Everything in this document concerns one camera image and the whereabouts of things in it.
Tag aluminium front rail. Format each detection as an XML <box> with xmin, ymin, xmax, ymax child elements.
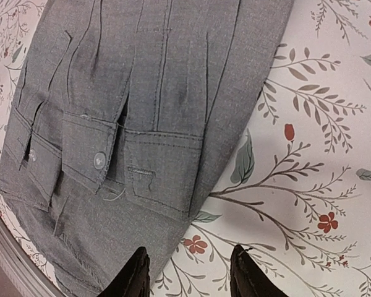
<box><xmin>0</xmin><ymin>217</ymin><xmax>63</xmax><ymax>297</ymax></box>

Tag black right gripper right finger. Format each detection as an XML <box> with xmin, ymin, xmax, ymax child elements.
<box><xmin>230</xmin><ymin>244</ymin><xmax>288</xmax><ymax>297</ymax></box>

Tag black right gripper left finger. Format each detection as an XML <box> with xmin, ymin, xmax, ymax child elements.
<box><xmin>98</xmin><ymin>247</ymin><xmax>150</xmax><ymax>297</ymax></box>

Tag floral patterned table cloth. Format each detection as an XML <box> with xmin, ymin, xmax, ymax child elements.
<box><xmin>0</xmin><ymin>1</ymin><xmax>371</xmax><ymax>296</ymax></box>

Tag grey long sleeve shirt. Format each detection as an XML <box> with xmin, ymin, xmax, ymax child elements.
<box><xmin>0</xmin><ymin>1</ymin><xmax>293</xmax><ymax>296</ymax></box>

